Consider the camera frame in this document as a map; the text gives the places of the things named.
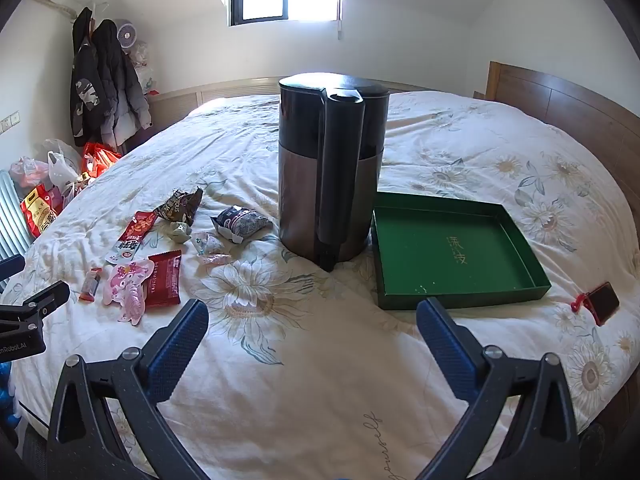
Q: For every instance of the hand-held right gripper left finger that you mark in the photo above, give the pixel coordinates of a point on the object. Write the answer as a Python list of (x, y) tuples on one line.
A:
[(180, 345)]

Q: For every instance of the red gift bags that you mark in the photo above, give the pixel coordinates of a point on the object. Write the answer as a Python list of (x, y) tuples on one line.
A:
[(100, 157)]

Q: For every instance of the floral bed sheet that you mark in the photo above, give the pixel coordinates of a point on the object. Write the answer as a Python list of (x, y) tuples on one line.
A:
[(325, 360)]

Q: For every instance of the wooden headboard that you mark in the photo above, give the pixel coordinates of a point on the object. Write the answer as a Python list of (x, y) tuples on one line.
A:
[(560, 95)]

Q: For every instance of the brown snack packet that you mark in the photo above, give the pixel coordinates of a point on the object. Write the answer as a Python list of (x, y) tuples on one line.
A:
[(177, 205)]

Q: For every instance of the green box tray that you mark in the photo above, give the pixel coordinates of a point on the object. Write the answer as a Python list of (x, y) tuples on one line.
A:
[(450, 255)]

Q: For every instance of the long red snack packet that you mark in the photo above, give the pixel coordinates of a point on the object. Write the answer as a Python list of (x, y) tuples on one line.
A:
[(132, 235)]

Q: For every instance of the red and yellow packet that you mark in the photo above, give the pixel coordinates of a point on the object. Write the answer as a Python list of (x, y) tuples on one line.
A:
[(40, 212)]

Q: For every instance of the hanging plastic bags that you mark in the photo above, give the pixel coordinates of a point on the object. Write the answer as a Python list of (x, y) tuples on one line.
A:
[(142, 67)]

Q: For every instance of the grey puffer jacket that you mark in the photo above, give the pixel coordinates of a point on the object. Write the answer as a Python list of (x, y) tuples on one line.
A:
[(122, 95)]

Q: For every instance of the pink character-shaped snack packet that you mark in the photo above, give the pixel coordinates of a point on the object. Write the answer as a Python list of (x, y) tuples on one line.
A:
[(127, 287)]

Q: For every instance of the wrapped wall pipe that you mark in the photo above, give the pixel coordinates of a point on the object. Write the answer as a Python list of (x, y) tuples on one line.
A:
[(50, 6)]

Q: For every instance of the clear candy wrapper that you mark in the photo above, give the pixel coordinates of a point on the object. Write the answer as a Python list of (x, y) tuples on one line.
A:
[(207, 244)]

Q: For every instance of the small green candy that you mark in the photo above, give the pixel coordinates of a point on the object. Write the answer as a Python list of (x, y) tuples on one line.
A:
[(179, 230)]

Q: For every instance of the blue and white snack packet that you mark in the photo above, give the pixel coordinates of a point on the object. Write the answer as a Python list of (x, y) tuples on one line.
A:
[(242, 221)]

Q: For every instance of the black camouflage jacket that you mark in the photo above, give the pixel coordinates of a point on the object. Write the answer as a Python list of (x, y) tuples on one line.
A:
[(85, 90)]

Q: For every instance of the small red candy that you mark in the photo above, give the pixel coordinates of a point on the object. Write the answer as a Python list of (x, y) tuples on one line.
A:
[(91, 284)]

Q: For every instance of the small pink candy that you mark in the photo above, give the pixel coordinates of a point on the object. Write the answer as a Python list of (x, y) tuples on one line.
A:
[(215, 259)]

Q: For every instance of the dark red snack packet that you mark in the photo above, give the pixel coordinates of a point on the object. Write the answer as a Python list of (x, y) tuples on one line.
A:
[(164, 280)]

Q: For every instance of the white radiator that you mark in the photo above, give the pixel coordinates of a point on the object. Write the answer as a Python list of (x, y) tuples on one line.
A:
[(12, 220)]

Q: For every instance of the wall switch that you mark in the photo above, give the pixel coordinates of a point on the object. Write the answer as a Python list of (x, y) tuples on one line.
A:
[(10, 121)]

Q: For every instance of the small white fan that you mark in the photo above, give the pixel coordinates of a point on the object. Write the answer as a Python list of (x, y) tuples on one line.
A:
[(125, 33)]

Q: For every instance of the pink plastic bag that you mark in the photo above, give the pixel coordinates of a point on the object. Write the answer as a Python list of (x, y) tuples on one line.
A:
[(25, 170)]

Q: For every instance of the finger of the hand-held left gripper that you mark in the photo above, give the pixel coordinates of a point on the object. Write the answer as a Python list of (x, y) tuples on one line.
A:
[(10, 266), (45, 300)]

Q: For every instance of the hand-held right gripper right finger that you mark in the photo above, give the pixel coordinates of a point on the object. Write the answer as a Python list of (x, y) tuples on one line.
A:
[(445, 345)]

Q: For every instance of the black electric kettle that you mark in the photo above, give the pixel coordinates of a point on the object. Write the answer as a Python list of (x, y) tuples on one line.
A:
[(305, 185)]

